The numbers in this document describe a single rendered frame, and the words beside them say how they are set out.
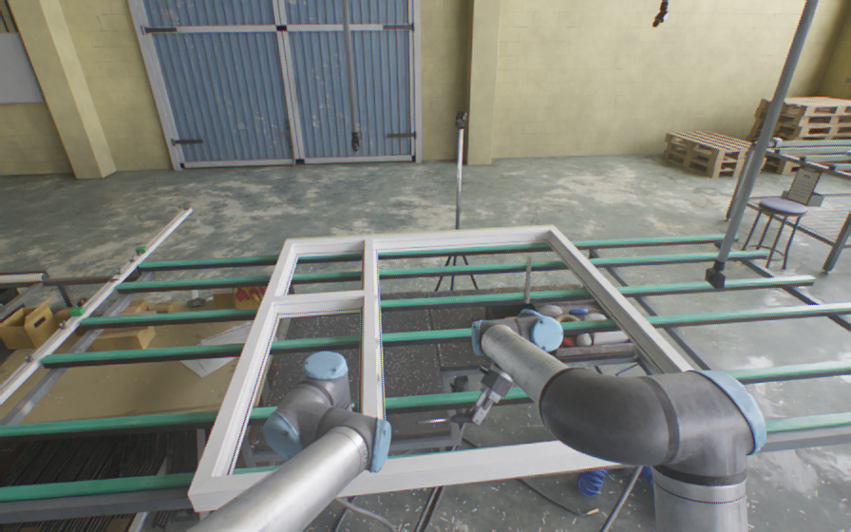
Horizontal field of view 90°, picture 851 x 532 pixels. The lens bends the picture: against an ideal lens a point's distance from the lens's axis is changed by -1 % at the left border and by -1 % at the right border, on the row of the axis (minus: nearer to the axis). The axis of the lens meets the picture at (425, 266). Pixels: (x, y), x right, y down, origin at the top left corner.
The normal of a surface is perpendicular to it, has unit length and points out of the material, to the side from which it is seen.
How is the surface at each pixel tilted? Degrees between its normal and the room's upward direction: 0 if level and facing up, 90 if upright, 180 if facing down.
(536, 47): 90
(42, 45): 90
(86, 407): 0
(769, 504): 0
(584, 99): 90
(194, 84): 90
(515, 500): 0
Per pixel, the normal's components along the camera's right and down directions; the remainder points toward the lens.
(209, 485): 0.00, -0.88
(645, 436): -0.22, -0.01
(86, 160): 0.10, 0.47
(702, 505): -0.44, 0.00
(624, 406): -0.37, -0.53
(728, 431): 0.10, -0.04
